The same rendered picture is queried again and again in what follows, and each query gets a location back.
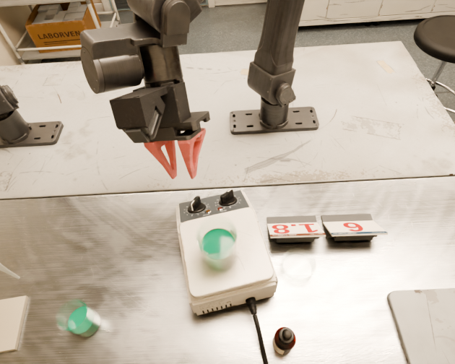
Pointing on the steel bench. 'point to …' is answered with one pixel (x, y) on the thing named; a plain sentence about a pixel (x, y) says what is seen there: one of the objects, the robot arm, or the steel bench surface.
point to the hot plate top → (245, 233)
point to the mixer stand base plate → (433, 324)
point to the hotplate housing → (222, 300)
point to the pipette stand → (3, 324)
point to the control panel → (211, 206)
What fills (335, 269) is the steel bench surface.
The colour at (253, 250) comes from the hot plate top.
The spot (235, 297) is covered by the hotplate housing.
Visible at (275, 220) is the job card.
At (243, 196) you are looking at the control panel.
